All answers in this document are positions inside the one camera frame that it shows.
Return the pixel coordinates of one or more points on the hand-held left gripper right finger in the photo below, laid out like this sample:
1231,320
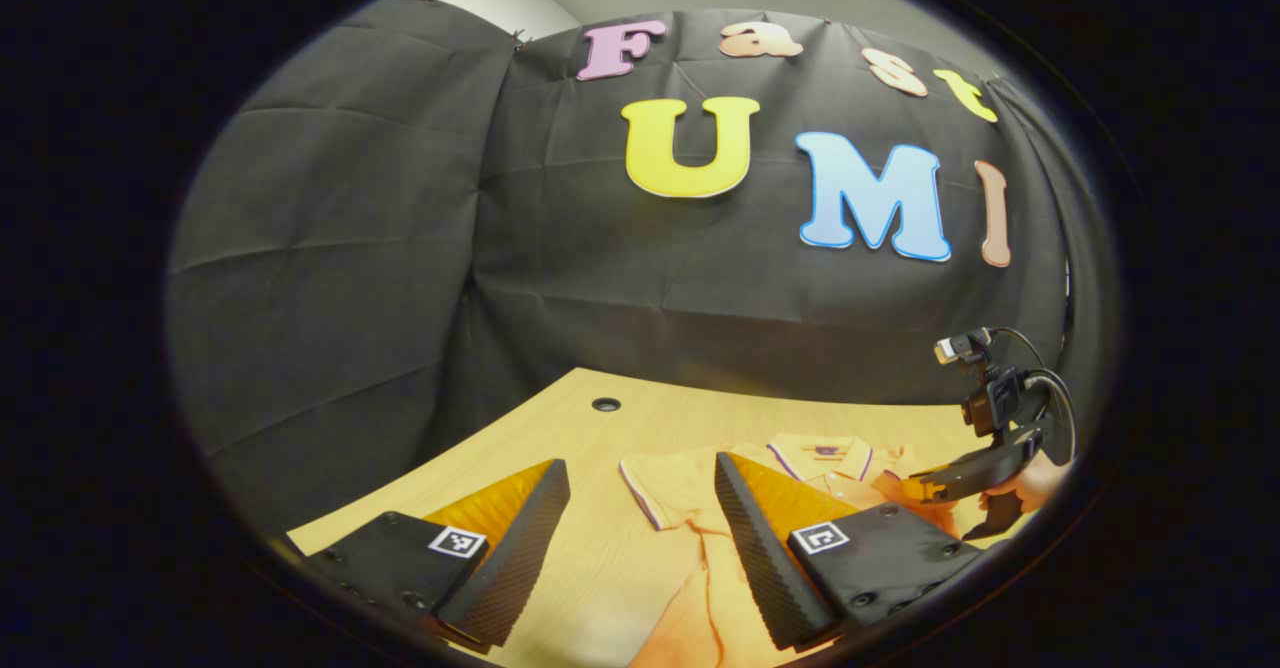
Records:
765,568

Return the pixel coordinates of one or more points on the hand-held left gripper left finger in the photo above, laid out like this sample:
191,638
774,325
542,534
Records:
510,578

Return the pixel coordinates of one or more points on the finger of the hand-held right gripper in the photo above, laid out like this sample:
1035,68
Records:
965,468

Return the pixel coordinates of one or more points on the orange T-shirt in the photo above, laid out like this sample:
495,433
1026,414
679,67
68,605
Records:
680,488

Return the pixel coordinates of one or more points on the black backdrop cloth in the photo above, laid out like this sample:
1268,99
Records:
400,248

